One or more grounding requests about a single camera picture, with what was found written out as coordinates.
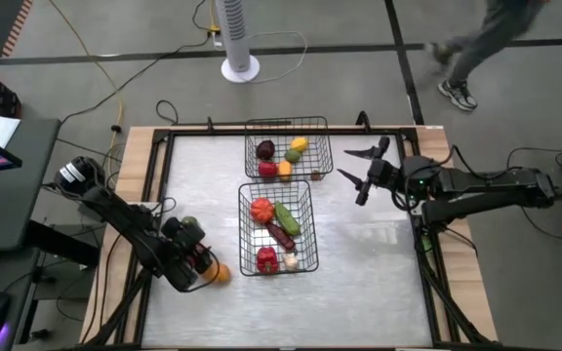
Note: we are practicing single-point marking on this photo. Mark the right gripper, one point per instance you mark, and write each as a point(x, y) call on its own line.
point(386, 170)

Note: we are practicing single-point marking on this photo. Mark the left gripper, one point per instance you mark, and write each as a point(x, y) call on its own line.
point(183, 234)

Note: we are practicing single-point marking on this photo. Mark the orange bell pepper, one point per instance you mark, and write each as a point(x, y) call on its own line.
point(220, 274)

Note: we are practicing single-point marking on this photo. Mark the small brown round fruit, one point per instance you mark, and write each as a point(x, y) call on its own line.
point(315, 174)

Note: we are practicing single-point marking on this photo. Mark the dark green avocado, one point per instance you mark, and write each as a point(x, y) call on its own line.
point(189, 220)

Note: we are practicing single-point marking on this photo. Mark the yellow lemon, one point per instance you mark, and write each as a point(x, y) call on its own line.
point(299, 144)

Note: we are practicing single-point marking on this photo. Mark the green lime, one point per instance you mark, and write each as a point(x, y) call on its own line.
point(292, 156)

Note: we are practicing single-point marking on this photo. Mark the small orange fruit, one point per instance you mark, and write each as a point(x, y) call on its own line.
point(285, 169)

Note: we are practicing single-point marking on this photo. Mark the orange-red tomato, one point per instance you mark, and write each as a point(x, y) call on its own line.
point(261, 209)

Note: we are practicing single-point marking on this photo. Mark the dark red eggplant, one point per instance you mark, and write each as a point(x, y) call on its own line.
point(281, 235)

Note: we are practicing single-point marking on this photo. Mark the white garlic bulb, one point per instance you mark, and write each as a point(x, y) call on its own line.
point(290, 262)

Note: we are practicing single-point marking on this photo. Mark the green cucumber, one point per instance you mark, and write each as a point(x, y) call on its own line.
point(287, 218)

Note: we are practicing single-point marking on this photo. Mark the red apple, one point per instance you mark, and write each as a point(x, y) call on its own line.
point(267, 169)

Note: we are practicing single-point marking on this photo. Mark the dark maroon round fruit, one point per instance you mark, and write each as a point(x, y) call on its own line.
point(265, 149)

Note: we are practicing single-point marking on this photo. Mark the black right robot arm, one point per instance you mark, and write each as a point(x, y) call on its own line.
point(486, 187)

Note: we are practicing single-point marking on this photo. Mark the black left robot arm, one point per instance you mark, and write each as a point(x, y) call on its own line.
point(125, 226)

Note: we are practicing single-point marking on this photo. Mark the person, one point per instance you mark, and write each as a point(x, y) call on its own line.
point(486, 39)

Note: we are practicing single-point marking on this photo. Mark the white tower fan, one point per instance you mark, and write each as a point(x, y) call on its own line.
point(234, 39)

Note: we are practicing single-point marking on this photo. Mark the black desk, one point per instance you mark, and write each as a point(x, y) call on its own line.
point(12, 219)

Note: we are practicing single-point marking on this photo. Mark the black metal table frame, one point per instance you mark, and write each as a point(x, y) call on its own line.
point(203, 130)

